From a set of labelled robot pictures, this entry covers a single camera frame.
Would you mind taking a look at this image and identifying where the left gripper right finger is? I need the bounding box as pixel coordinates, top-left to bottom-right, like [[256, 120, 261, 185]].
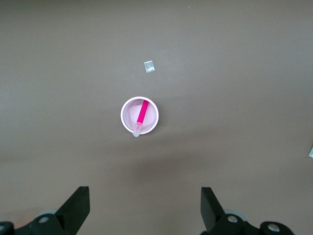
[[200, 187, 294, 235]]

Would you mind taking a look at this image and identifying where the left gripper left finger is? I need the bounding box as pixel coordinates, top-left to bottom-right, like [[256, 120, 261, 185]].
[[0, 186, 91, 235]]

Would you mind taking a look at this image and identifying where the pink marker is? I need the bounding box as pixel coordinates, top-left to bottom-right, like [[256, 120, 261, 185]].
[[133, 99, 150, 138]]

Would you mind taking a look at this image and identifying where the translucent pink cup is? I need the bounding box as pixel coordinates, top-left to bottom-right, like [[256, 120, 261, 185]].
[[120, 96, 160, 135]]

